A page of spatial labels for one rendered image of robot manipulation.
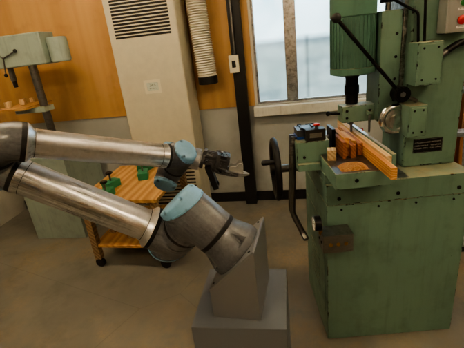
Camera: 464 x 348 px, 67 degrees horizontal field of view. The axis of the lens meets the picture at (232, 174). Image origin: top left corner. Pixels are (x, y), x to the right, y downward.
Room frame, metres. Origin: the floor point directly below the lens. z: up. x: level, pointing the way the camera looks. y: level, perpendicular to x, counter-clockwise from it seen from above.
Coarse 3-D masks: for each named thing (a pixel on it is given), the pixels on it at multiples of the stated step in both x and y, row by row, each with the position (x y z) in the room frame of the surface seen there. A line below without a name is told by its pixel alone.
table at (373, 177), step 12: (324, 156) 1.34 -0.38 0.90; (336, 156) 1.32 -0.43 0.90; (348, 156) 1.30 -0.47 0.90; (360, 156) 1.29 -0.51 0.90; (300, 168) 1.35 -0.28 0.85; (312, 168) 1.34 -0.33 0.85; (324, 168) 1.30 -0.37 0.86; (336, 168) 1.19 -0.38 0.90; (372, 168) 1.15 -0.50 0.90; (336, 180) 1.13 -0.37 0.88; (348, 180) 1.13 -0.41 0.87; (360, 180) 1.13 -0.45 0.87; (372, 180) 1.13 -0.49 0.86; (384, 180) 1.13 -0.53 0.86
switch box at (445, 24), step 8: (440, 0) 1.35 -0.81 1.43; (448, 0) 1.30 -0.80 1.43; (456, 0) 1.29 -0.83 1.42; (440, 8) 1.34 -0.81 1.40; (448, 8) 1.30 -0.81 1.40; (456, 8) 1.29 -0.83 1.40; (440, 16) 1.34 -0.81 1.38; (448, 16) 1.30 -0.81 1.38; (456, 16) 1.29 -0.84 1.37; (440, 24) 1.33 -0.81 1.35; (448, 24) 1.29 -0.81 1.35; (456, 24) 1.29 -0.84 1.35; (440, 32) 1.33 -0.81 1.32; (448, 32) 1.30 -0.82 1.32
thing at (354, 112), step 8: (344, 104) 1.49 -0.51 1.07; (352, 104) 1.47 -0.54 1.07; (360, 104) 1.45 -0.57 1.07; (368, 104) 1.44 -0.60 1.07; (344, 112) 1.44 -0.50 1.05; (352, 112) 1.44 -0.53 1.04; (360, 112) 1.44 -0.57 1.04; (344, 120) 1.44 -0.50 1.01; (352, 120) 1.44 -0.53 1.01; (360, 120) 1.44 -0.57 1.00
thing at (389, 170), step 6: (342, 126) 1.61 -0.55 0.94; (366, 144) 1.31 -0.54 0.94; (366, 150) 1.26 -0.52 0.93; (372, 150) 1.23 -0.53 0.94; (366, 156) 1.26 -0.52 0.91; (372, 156) 1.20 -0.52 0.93; (378, 156) 1.16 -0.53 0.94; (372, 162) 1.20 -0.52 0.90; (378, 162) 1.14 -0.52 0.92; (384, 162) 1.10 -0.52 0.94; (390, 162) 1.09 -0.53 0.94; (378, 168) 1.14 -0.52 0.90; (384, 168) 1.09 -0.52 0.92; (390, 168) 1.04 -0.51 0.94; (396, 168) 1.04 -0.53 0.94; (390, 174) 1.04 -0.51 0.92; (396, 174) 1.04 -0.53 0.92
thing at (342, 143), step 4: (336, 136) 1.37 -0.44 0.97; (336, 140) 1.37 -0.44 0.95; (340, 140) 1.31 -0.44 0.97; (344, 140) 1.31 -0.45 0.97; (336, 144) 1.37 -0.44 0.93; (340, 144) 1.31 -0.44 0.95; (344, 144) 1.28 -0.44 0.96; (336, 148) 1.37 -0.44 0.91; (340, 148) 1.31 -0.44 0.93; (344, 148) 1.28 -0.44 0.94; (340, 152) 1.31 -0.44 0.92; (344, 152) 1.28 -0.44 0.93; (340, 156) 1.31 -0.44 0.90; (344, 156) 1.28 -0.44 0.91
